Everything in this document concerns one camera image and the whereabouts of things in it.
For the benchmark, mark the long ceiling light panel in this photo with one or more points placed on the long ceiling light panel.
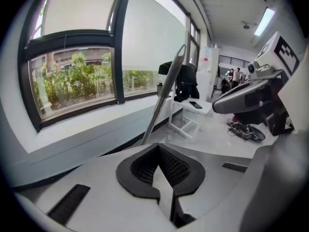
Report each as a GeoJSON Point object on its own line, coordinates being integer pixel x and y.
{"type": "Point", "coordinates": [264, 22]}

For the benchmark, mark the black phone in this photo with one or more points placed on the black phone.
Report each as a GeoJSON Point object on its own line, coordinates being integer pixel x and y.
{"type": "Point", "coordinates": [195, 105]}

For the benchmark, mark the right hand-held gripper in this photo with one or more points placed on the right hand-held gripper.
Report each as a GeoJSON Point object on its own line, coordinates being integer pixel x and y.
{"type": "Point", "coordinates": [277, 57]}

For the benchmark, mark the black railing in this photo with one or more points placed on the black railing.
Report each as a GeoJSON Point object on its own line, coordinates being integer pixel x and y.
{"type": "Point", "coordinates": [234, 61]}

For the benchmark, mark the clear water jug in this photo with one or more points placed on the clear water jug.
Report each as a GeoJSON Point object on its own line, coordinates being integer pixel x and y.
{"type": "Point", "coordinates": [205, 57]}

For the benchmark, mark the white roller blind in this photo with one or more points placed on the white roller blind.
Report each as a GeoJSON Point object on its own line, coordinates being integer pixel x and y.
{"type": "Point", "coordinates": [154, 37]}

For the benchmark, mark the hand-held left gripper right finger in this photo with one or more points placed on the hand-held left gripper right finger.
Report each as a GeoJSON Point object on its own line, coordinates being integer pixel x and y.
{"type": "Point", "coordinates": [212, 182]}

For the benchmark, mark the white table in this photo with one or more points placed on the white table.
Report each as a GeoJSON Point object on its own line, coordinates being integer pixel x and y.
{"type": "Point", "coordinates": [205, 110]}

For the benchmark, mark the round ceiling fitting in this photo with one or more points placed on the round ceiling fitting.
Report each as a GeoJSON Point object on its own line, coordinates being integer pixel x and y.
{"type": "Point", "coordinates": [246, 26]}

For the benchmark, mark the dark drinking bottle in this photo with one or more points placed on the dark drinking bottle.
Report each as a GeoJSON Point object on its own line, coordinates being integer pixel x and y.
{"type": "Point", "coordinates": [159, 88]}

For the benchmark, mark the black framed window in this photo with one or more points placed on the black framed window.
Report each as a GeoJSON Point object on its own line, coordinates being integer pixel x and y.
{"type": "Point", "coordinates": [119, 45]}

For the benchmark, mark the white water dispenser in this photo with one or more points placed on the white water dispenser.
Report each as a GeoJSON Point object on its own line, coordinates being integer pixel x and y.
{"type": "Point", "coordinates": [205, 86]}

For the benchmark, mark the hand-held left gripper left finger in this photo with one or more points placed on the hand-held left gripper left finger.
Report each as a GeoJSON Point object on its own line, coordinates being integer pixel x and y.
{"type": "Point", "coordinates": [96, 190]}

